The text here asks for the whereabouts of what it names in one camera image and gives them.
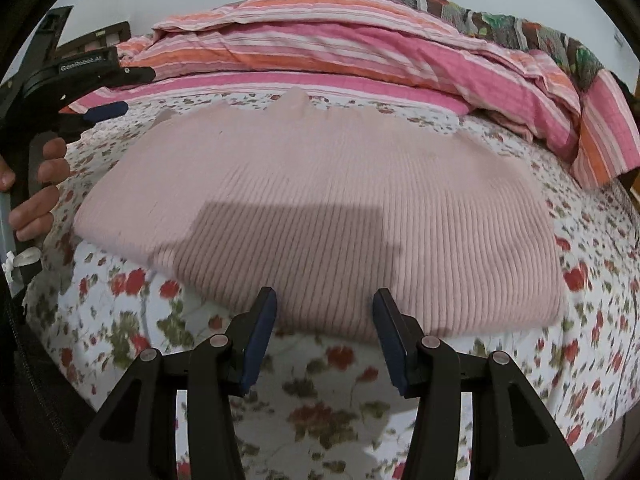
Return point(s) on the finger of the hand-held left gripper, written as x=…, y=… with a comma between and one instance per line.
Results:
x=107, y=110
x=140, y=74

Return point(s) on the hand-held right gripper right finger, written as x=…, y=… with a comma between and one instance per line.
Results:
x=390, y=340

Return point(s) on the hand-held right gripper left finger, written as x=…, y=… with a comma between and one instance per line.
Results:
x=257, y=340

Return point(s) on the pink ribbed sweater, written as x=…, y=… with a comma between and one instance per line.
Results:
x=325, y=210

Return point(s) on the person's left hand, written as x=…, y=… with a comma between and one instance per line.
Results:
x=42, y=200

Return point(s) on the dark wooden headboard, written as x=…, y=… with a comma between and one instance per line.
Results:
x=100, y=35

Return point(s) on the bed with floral sheet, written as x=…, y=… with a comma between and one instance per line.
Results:
x=325, y=410

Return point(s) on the pink orange striped quilt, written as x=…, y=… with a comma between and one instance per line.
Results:
x=350, y=50

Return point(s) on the dark wooden footboard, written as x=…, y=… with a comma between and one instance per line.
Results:
x=632, y=180

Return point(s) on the dark clothing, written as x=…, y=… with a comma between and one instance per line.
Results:
x=627, y=87

